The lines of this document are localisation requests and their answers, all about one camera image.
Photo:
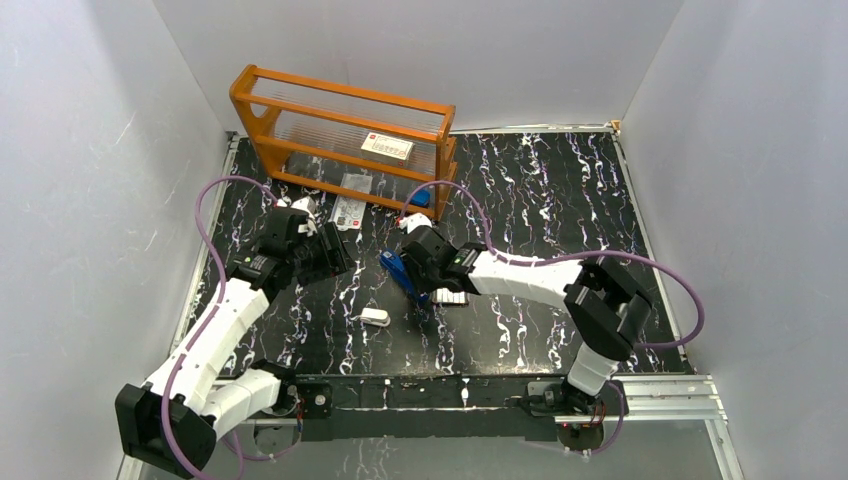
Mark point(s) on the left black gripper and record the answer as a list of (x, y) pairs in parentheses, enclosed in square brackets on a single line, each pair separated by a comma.
[(334, 248)]

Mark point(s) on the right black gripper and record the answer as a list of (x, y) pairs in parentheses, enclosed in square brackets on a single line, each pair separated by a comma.
[(426, 286)]

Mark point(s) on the staple box tray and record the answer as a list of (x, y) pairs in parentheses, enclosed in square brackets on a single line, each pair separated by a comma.
[(448, 298)]

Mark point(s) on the blue stapler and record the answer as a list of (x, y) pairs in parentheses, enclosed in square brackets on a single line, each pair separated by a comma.
[(393, 264)]

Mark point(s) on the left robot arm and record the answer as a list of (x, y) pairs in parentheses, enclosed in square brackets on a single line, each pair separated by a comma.
[(175, 418)]

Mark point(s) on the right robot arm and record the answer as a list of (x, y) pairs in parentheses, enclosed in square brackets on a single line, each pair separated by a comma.
[(606, 304)]

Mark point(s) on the clear plastic label packet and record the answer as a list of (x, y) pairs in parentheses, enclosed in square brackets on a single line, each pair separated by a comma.
[(348, 213)]

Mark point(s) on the small blue cube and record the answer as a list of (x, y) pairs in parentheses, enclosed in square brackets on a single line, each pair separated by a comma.
[(421, 199)]

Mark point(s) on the orange wooden shelf rack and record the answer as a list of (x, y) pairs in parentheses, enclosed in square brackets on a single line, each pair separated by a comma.
[(285, 115)]

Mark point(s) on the white staple box on shelf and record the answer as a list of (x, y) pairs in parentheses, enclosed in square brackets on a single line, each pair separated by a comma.
[(379, 147)]

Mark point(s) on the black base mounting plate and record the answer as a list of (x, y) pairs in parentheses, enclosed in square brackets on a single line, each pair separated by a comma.
[(335, 407)]

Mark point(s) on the aluminium frame rail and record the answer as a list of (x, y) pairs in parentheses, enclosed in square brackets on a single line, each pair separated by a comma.
[(650, 397)]

